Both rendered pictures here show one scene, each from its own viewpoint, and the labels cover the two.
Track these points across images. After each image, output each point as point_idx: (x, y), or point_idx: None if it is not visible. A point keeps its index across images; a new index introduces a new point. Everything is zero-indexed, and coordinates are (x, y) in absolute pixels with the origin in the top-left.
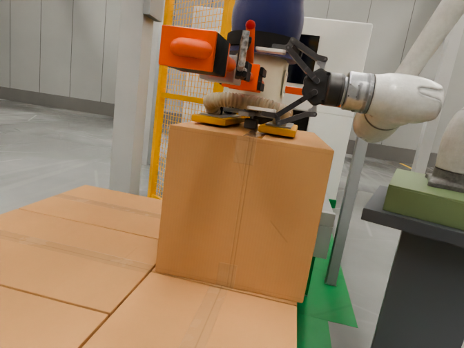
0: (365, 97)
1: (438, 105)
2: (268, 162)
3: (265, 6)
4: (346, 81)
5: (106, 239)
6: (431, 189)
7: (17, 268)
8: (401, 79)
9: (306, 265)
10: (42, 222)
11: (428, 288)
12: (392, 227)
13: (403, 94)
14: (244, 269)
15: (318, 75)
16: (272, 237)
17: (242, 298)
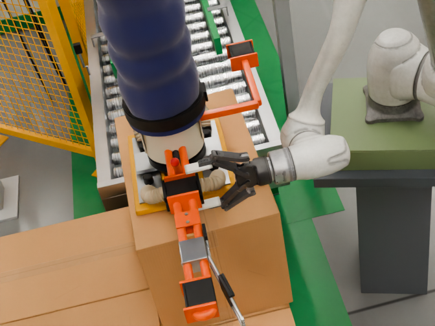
0: (290, 178)
1: (345, 163)
2: (231, 239)
3: (163, 98)
4: (272, 170)
5: (95, 321)
6: (369, 134)
7: None
8: (313, 158)
9: (286, 281)
10: None
11: (391, 203)
12: (344, 187)
13: (318, 170)
14: (239, 304)
15: (246, 170)
16: (253, 277)
17: (248, 324)
